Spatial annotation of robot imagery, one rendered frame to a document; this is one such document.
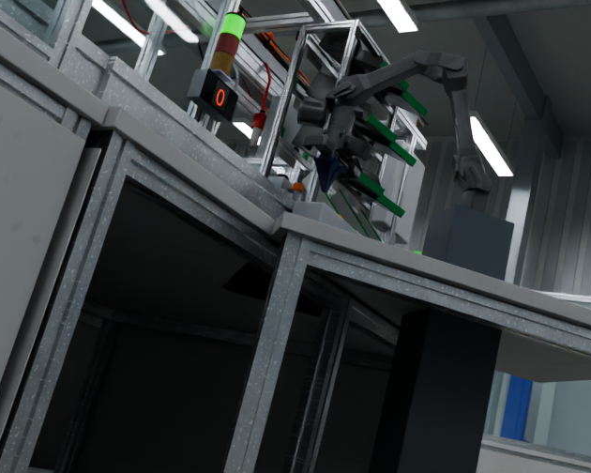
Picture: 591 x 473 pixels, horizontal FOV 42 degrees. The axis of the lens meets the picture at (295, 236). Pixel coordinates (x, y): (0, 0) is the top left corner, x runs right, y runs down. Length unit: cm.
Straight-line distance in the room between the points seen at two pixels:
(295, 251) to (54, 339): 45
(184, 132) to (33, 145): 35
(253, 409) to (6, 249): 49
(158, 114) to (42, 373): 44
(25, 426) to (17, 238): 23
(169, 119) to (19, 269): 39
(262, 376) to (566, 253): 961
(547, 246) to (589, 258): 58
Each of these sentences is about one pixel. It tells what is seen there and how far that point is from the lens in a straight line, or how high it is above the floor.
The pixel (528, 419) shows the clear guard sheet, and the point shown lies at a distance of 556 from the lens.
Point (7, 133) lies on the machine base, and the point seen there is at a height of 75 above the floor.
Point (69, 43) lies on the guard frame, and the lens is 107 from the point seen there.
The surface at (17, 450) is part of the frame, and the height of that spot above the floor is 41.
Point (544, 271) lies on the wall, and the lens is 1072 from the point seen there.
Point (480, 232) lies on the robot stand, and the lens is 165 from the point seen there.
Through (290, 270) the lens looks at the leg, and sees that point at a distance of 128.
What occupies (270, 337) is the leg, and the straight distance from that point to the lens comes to 125.
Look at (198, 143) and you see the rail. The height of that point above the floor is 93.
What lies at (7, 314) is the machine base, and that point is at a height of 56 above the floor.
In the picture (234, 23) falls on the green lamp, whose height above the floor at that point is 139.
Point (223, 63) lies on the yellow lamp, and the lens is 181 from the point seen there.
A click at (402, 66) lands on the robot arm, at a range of 186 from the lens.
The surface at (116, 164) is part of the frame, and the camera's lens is 107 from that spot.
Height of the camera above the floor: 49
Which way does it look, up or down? 15 degrees up
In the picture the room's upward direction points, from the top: 15 degrees clockwise
